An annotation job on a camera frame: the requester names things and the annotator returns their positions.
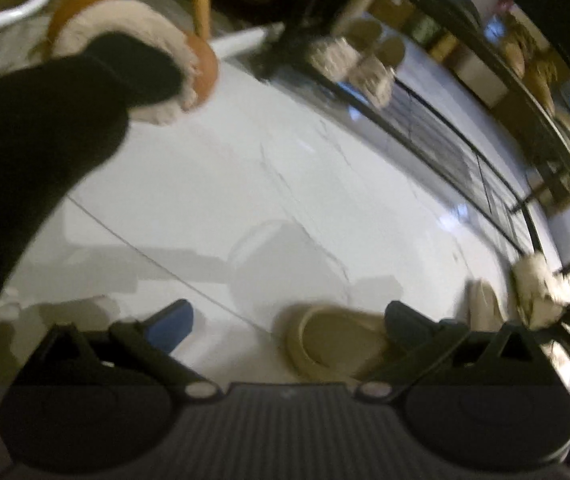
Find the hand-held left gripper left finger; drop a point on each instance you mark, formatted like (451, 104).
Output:
(172, 322)

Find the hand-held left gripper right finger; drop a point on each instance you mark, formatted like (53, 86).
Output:
(405, 322)

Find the beige lace-up sneaker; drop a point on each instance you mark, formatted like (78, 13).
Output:
(535, 287)

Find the beige slide sandal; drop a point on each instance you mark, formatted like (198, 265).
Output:
(485, 305)
(335, 345)

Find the black metal shoe rack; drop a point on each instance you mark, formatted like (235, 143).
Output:
(290, 35)

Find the olive beige sandal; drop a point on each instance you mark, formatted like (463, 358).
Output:
(567, 127)

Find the person's left leg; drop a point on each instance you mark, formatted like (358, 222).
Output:
(40, 135)

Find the brown boot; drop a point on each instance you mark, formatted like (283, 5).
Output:
(514, 47)
(540, 80)

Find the brown fur-lined slipper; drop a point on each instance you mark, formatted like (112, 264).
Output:
(165, 30)

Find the white pole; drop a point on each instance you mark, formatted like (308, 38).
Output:
(245, 39)

